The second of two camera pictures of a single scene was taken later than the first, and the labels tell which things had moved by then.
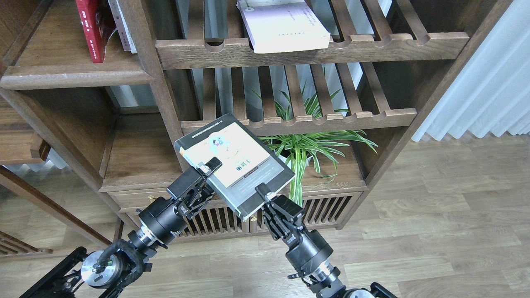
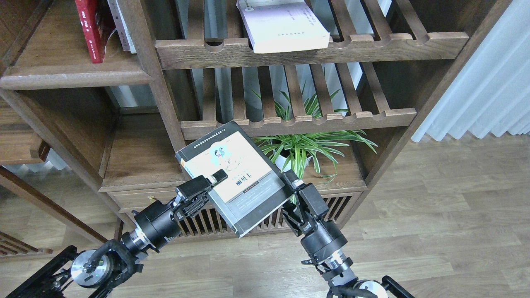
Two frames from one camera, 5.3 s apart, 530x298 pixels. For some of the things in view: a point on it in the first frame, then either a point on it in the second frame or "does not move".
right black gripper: (309, 250) -> (320, 238)
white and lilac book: (283, 25) does not move
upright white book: (125, 37) does not move
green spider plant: (312, 144) does not move
